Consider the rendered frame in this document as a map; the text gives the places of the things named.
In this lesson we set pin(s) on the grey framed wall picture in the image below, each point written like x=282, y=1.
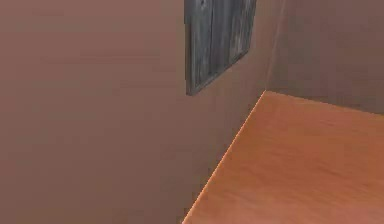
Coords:
x=218, y=40

